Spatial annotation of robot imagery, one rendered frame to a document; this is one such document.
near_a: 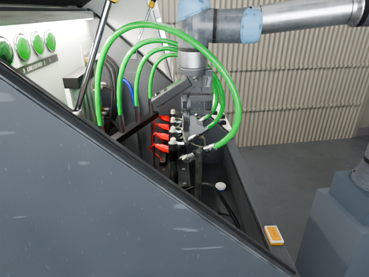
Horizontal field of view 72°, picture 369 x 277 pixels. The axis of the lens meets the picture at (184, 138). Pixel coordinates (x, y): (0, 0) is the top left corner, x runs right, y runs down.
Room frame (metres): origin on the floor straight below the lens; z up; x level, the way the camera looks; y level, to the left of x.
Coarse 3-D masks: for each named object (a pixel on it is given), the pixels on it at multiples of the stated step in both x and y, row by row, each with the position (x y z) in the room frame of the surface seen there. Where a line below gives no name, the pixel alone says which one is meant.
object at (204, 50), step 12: (132, 24) 0.59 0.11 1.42; (144, 24) 0.58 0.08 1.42; (156, 24) 0.57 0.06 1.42; (180, 36) 0.55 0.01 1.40; (108, 48) 0.62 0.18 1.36; (204, 48) 0.53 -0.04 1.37; (216, 60) 0.52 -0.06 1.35; (96, 72) 0.63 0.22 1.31; (96, 84) 0.64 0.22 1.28; (228, 84) 0.51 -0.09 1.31; (96, 96) 0.64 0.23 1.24; (96, 108) 0.64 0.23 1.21; (240, 108) 0.50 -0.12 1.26; (240, 120) 0.50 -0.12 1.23; (216, 144) 0.52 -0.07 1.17
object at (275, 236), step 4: (264, 228) 0.47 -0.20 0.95; (268, 228) 0.46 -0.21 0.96; (272, 228) 0.46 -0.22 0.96; (272, 232) 0.45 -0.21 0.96; (276, 232) 0.45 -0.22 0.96; (268, 236) 0.44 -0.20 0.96; (272, 236) 0.44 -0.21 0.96; (276, 236) 0.44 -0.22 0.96; (272, 240) 0.43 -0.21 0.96; (276, 240) 0.43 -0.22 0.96; (272, 244) 0.42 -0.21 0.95; (276, 244) 0.42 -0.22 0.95; (280, 244) 0.42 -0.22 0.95
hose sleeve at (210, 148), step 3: (210, 144) 0.53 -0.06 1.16; (213, 144) 0.53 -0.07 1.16; (204, 147) 0.53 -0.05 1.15; (207, 147) 0.53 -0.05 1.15; (210, 147) 0.52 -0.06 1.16; (213, 147) 0.52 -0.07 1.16; (204, 150) 0.53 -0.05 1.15; (207, 150) 0.52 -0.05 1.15; (210, 150) 0.52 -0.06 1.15; (213, 150) 0.52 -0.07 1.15; (192, 153) 0.54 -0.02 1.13; (207, 153) 0.53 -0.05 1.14; (189, 156) 0.54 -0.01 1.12; (192, 156) 0.54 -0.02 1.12; (189, 159) 0.54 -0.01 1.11; (192, 159) 0.54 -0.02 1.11
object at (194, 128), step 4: (192, 116) 0.64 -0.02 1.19; (192, 120) 0.64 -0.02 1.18; (196, 120) 0.64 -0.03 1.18; (192, 124) 0.64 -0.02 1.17; (196, 124) 0.64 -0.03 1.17; (192, 128) 0.64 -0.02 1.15; (196, 128) 0.64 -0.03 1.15; (200, 128) 0.64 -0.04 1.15; (184, 132) 0.63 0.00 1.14; (188, 132) 0.63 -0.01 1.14; (192, 132) 0.64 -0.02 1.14; (196, 132) 0.64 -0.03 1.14; (200, 132) 0.64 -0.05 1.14; (184, 136) 0.63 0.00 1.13; (188, 136) 0.63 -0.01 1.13; (184, 140) 0.65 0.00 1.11
